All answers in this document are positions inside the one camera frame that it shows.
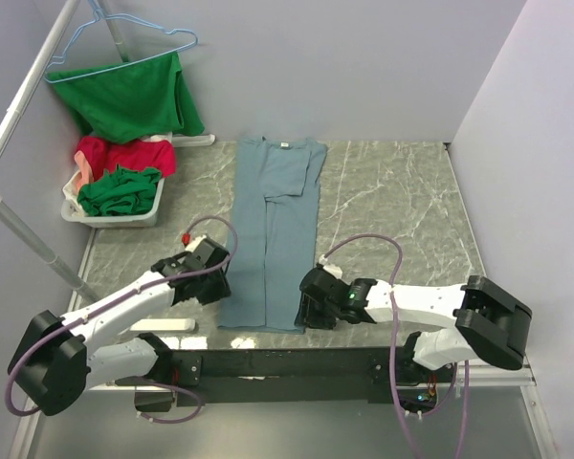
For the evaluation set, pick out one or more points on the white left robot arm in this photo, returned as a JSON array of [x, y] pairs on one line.
[[60, 357]]

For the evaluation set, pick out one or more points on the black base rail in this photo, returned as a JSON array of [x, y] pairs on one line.
[[323, 374]]

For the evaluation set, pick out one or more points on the crumpled green t shirt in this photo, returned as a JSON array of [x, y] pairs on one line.
[[123, 192]]

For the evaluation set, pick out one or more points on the hanging green t shirt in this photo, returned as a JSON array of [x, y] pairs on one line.
[[121, 103]]

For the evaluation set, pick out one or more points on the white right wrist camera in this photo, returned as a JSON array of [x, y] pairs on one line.
[[329, 267]]

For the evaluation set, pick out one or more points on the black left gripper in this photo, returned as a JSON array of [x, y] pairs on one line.
[[222, 290]]

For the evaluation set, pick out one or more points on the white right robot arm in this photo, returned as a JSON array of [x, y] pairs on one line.
[[476, 320]]

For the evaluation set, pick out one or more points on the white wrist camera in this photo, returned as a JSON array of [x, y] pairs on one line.
[[191, 243], [329, 267]]

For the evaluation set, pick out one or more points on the grey-blue polo shirt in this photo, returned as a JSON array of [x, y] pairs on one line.
[[276, 195]]

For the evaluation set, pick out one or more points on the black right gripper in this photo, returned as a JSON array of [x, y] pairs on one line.
[[306, 314]]

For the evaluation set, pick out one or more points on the light blue wire hanger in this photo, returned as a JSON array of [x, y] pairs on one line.
[[100, 14]]

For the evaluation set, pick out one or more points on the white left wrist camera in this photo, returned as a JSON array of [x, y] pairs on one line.
[[191, 243]]

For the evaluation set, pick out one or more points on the white clothes rack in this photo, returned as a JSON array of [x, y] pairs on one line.
[[35, 164]]

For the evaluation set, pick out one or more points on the pink garment in basket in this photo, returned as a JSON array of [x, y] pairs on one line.
[[85, 172]]

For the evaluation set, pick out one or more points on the red t shirt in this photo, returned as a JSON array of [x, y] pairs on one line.
[[136, 155]]

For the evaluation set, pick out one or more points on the white plastic laundry basket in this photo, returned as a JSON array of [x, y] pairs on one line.
[[71, 212]]

